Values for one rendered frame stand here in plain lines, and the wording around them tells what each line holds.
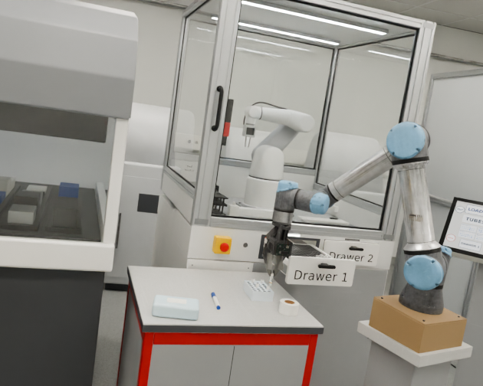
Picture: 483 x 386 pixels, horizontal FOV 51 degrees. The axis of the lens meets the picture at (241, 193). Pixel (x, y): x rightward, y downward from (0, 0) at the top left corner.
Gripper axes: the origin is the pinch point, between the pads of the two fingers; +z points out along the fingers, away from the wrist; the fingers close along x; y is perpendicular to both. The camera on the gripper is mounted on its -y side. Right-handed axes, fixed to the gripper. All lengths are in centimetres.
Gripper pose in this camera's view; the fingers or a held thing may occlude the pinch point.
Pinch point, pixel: (271, 272)
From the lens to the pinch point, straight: 195.8
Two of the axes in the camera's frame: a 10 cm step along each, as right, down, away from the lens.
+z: -1.5, 9.8, 1.4
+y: 2.6, 1.7, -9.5
